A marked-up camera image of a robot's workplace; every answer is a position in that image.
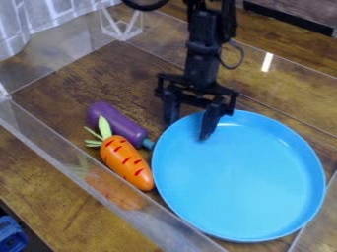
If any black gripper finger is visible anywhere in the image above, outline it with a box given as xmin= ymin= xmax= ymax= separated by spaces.
xmin=201 ymin=104 xmax=222 ymax=141
xmin=164 ymin=90 xmax=181 ymax=125

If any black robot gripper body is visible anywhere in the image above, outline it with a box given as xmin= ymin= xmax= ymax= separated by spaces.
xmin=154 ymin=42 xmax=239 ymax=115

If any purple toy eggplant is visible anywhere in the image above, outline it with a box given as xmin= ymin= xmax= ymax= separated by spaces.
xmin=86 ymin=101 xmax=154 ymax=150

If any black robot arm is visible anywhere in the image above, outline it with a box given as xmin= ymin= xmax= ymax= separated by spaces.
xmin=156 ymin=0 xmax=241 ymax=141

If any orange toy carrot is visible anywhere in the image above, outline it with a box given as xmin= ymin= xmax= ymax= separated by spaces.
xmin=85 ymin=116 xmax=154 ymax=191

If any blue plastic plate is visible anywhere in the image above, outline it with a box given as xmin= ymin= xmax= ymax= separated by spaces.
xmin=152 ymin=110 xmax=325 ymax=242

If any white patterned curtain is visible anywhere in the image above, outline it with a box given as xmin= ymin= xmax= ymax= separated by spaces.
xmin=0 ymin=0 xmax=122 ymax=61

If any blue object at corner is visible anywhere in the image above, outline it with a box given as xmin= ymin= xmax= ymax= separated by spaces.
xmin=0 ymin=216 xmax=29 ymax=252

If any clear acrylic enclosure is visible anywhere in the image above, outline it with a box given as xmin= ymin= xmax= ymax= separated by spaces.
xmin=0 ymin=3 xmax=337 ymax=252

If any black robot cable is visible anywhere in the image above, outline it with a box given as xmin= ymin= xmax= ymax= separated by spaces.
xmin=121 ymin=0 xmax=247 ymax=71

